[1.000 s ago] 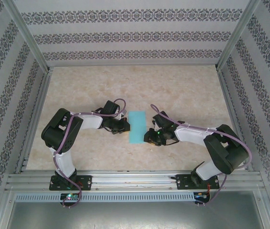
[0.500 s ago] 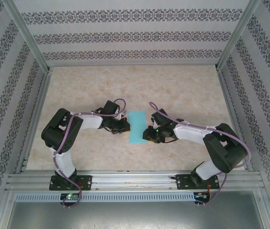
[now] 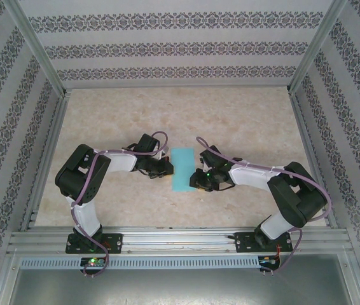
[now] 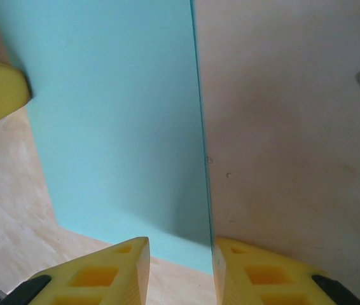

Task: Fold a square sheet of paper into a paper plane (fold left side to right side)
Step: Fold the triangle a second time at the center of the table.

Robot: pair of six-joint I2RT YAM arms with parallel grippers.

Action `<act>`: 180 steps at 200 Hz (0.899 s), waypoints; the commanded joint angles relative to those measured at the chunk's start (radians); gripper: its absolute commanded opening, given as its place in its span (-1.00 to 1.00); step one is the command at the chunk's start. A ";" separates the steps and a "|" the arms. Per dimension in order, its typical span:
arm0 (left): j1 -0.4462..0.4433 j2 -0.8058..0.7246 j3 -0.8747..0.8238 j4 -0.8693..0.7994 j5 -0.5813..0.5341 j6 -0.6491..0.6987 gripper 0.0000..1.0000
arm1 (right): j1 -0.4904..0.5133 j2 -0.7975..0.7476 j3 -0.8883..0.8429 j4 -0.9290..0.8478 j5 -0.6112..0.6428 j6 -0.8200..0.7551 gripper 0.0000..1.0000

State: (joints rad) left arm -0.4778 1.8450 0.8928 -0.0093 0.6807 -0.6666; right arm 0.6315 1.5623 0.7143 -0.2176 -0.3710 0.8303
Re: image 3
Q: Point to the teal paper sheet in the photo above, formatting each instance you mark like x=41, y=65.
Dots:
x=183, y=181

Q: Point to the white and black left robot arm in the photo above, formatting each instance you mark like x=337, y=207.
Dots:
x=81, y=178

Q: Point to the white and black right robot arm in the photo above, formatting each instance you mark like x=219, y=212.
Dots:
x=297, y=197

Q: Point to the aluminium mounting rail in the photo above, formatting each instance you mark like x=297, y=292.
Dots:
x=180, y=236

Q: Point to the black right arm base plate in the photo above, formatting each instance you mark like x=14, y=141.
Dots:
x=243, y=243

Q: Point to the aluminium back rail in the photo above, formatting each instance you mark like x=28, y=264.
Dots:
x=180, y=86

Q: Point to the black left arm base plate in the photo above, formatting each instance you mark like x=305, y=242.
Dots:
x=114, y=244

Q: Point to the aluminium side rail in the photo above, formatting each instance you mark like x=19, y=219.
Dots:
x=304, y=127
x=56, y=127

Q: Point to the aluminium frame post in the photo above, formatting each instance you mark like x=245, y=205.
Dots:
x=315, y=47
x=37, y=47

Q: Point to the aluminium lower frame bar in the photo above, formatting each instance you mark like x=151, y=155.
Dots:
x=358, y=286
x=2, y=286

